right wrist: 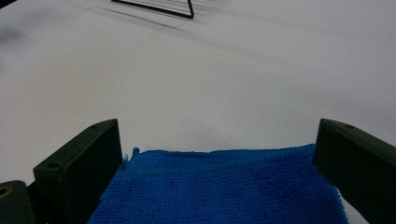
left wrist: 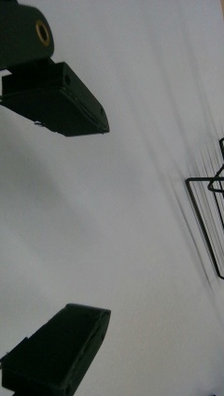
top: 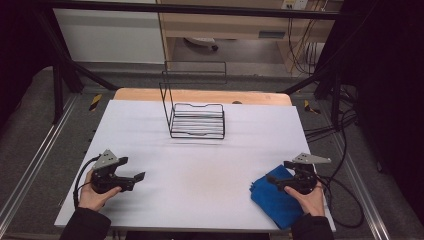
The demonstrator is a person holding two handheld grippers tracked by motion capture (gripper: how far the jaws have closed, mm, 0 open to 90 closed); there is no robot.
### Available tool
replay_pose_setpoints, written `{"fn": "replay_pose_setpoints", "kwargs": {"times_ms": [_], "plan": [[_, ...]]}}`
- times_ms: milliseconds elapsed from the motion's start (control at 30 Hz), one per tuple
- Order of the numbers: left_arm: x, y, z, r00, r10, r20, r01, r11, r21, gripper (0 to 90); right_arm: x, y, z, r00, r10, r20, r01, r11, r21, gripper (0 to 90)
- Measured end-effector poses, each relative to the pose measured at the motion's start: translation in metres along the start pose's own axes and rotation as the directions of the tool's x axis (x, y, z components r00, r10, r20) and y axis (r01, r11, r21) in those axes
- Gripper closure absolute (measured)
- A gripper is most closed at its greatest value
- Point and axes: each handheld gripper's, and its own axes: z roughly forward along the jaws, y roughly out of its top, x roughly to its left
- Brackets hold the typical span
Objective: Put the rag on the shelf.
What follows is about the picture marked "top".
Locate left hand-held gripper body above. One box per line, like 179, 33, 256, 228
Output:
90, 149, 136, 195

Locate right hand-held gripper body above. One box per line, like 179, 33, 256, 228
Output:
278, 152, 332, 196

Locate blue towel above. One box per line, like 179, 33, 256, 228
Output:
249, 164, 305, 231

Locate black wire rack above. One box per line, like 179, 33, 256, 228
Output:
158, 60, 228, 140

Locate person's left hand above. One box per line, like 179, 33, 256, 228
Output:
78, 169, 123, 213

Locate person's right hand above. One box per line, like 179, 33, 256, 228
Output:
283, 181, 326, 218

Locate white table sheet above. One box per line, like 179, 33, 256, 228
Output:
54, 99, 337, 233

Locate white cabinet panel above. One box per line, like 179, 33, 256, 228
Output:
53, 8, 166, 64

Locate black curtain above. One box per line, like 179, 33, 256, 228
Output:
319, 0, 424, 226
0, 0, 56, 129

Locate white chair base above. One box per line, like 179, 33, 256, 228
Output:
184, 37, 220, 52

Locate light wooden desk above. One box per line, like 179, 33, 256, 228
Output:
156, 0, 344, 73

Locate black metal crossbar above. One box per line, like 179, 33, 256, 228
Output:
33, 0, 343, 21

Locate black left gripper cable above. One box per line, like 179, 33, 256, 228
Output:
72, 154, 101, 209

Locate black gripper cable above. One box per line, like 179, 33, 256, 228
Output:
314, 174, 365, 230
72, 154, 101, 209

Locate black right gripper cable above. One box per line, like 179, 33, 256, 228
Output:
314, 174, 365, 230

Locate black floor cables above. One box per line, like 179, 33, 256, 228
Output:
303, 84, 359, 144

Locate aluminium floor rail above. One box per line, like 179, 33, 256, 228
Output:
333, 133, 393, 240
0, 94, 80, 229

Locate black metal frame stand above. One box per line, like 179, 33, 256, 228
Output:
36, 9, 119, 125
281, 19, 371, 131

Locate hanging cables bundle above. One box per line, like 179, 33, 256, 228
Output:
287, 18, 326, 76

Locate white wall socket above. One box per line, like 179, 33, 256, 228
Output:
281, 0, 309, 11

